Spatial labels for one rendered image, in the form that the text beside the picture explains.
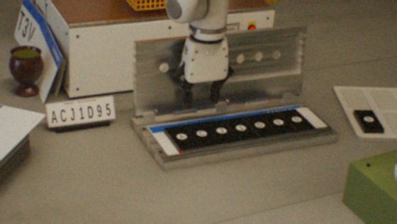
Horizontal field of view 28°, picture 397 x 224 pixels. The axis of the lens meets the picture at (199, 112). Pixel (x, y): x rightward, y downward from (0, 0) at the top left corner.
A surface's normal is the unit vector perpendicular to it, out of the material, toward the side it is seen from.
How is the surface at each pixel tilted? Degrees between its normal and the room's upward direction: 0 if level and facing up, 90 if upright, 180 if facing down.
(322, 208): 0
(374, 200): 90
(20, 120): 0
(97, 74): 90
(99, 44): 90
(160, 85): 83
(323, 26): 0
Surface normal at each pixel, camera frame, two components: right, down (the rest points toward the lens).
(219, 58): 0.47, 0.44
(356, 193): -0.89, 0.16
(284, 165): 0.07, -0.88
